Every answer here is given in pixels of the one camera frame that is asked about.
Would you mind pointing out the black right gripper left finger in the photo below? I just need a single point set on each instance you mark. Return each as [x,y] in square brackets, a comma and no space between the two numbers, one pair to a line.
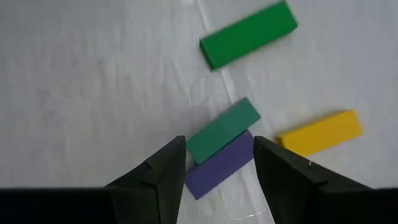
[158,186]

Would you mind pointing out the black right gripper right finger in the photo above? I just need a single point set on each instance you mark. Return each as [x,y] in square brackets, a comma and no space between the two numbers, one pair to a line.
[289,186]

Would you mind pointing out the purple wooden plank block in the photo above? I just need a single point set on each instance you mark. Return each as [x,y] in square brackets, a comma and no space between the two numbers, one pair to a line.
[217,168]

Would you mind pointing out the yellow wooden plank block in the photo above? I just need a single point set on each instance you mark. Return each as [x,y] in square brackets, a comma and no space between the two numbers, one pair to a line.
[320,132]

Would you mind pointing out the teal wooden plank block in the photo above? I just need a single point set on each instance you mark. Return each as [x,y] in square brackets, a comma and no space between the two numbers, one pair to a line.
[222,130]

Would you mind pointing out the green wooden plank block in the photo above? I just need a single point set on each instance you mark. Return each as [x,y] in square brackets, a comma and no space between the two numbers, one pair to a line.
[248,34]

